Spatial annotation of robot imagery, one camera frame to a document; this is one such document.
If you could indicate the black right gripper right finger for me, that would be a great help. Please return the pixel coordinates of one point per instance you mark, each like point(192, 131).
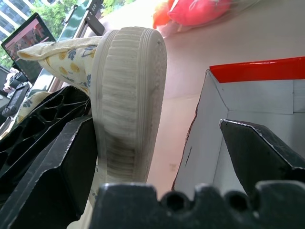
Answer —
point(259, 152)

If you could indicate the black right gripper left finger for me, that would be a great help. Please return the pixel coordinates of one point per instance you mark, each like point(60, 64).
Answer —
point(47, 181)

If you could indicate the cream floral canvas shoe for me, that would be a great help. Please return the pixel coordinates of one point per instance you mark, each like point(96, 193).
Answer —
point(128, 95)

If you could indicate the red and white shoebox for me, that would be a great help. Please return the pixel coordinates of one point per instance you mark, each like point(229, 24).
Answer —
point(209, 133)

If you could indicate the black handheld controller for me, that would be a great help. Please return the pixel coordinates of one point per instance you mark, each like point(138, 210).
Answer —
point(14, 95)

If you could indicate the black laptop screen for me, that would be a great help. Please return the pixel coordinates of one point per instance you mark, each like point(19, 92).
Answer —
point(26, 33)

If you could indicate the pink and orange plastic bag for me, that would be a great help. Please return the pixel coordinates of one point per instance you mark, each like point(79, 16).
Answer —
point(197, 10)

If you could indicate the orange plush toy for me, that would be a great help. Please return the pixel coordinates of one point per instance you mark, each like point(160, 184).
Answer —
point(160, 16)

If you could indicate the green frame panel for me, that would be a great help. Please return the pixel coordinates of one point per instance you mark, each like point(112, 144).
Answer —
point(72, 21)

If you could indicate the black metal bracket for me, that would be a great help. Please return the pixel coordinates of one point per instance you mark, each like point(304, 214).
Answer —
point(95, 20)

